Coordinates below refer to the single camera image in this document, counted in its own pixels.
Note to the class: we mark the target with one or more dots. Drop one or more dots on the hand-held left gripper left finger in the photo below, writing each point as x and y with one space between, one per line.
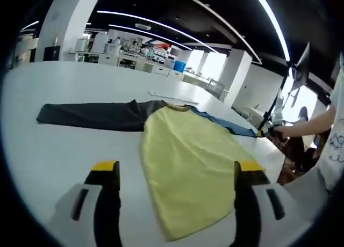
107 204

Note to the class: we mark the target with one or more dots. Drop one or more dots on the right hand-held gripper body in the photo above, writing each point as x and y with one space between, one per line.
276 118

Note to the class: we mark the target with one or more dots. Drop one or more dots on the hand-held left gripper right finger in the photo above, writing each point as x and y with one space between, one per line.
246 204

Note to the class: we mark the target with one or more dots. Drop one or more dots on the yellow garment with dark sleeves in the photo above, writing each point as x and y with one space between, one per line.
188 163

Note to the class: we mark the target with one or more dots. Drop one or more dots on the white template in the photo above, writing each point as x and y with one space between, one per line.
172 96

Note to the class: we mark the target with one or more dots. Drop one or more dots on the person's right hand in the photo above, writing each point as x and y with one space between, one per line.
282 131

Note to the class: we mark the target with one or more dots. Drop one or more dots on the black monitor on stand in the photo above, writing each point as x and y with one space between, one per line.
301 67

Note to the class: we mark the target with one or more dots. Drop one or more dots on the person's grey trousers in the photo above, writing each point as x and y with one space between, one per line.
303 193

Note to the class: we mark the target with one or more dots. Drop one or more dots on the person's white printed shirt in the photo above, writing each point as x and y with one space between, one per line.
333 139

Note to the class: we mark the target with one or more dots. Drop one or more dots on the glass display case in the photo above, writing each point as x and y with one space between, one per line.
215 88

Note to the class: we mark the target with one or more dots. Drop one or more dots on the curved ceiling light strip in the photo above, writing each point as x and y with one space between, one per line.
274 18

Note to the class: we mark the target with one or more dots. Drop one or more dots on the blue storage bin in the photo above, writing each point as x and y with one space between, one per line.
179 65

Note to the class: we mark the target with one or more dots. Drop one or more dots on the white lab counter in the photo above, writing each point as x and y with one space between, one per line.
129 61

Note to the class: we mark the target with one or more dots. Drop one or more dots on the long ceiling light strip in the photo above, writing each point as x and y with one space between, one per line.
161 25
150 35

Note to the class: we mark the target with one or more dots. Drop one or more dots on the ceiling air vent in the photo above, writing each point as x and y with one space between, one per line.
143 26

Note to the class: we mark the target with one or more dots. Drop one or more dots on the black floor appliance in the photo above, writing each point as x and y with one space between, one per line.
51 53

